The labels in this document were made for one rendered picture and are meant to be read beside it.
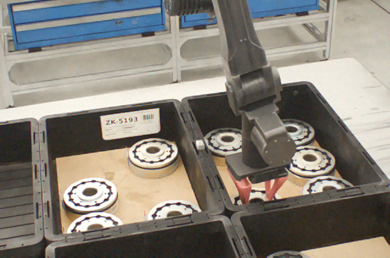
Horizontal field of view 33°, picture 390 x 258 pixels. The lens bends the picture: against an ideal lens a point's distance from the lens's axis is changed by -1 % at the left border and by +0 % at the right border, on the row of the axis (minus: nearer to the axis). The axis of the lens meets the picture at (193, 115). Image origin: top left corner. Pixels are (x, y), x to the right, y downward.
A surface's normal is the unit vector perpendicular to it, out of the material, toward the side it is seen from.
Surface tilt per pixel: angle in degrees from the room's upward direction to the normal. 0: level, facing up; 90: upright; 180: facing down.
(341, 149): 90
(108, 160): 0
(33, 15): 90
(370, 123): 0
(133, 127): 90
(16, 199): 0
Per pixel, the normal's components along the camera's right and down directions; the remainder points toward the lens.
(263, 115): -0.20, -0.76
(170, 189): -0.03, -0.85
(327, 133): -0.97, 0.14
